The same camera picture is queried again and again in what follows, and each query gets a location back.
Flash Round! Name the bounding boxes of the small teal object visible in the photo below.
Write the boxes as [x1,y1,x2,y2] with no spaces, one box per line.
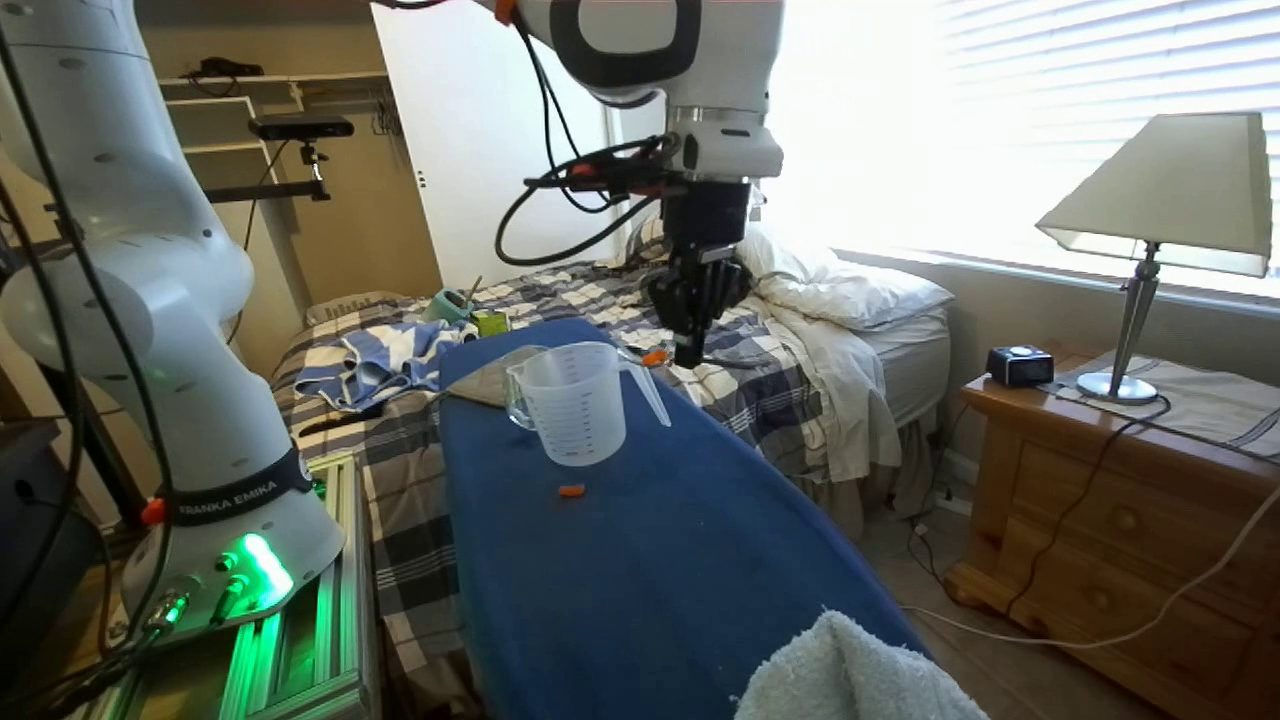
[433,284,514,337]

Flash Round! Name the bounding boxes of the bed with plaid blanket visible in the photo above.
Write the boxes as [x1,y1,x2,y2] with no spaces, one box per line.
[272,223,956,720]

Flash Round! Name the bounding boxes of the silver metal spoon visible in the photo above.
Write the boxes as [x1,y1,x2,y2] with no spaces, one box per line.
[627,339,697,375]

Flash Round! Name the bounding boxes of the translucent plastic measuring cup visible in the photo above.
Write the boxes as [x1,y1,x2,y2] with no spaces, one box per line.
[506,337,675,473]

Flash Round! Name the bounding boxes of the beige quilted pot holder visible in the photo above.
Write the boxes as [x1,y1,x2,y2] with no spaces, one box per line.
[446,348,544,408]

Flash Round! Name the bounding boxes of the white terry towel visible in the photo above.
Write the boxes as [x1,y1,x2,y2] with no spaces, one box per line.
[732,610,991,720]

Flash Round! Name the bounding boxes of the blue crumpled cloth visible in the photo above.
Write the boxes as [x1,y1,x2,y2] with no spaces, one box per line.
[292,318,465,411]

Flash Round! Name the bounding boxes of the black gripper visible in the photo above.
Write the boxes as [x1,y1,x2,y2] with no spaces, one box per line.
[646,175,757,370]

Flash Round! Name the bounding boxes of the wooden nightstand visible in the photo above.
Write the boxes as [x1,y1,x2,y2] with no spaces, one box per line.
[949,351,1280,720]

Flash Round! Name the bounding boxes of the blue ironing board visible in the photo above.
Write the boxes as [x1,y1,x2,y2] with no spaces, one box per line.
[438,312,937,720]

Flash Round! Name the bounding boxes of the white pillow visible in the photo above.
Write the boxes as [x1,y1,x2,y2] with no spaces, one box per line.
[798,256,956,337]

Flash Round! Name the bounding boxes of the small black alarm clock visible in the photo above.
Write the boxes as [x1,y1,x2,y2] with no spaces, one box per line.
[983,345,1058,393]

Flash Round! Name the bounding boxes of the white power cord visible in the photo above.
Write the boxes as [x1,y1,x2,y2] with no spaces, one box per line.
[918,492,1280,658]

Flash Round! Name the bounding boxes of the beige flat mat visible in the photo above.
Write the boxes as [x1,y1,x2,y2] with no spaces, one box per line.
[1065,351,1280,463]

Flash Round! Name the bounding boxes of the black stereo camera bar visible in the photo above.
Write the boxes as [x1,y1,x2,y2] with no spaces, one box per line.
[250,112,359,145]

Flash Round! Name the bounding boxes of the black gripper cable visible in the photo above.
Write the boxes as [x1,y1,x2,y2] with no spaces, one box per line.
[494,26,687,271]

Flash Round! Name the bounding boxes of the table lamp with beige shade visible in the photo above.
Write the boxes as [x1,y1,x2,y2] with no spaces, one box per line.
[1033,108,1278,408]

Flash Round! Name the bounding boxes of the white window blinds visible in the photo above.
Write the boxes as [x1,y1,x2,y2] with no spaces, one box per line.
[771,0,1280,292]

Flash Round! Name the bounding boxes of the aluminium robot base platform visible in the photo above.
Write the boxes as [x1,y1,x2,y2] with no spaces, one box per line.
[76,453,385,720]

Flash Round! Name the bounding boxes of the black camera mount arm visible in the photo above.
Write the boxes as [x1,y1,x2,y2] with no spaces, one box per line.
[232,138,338,210]

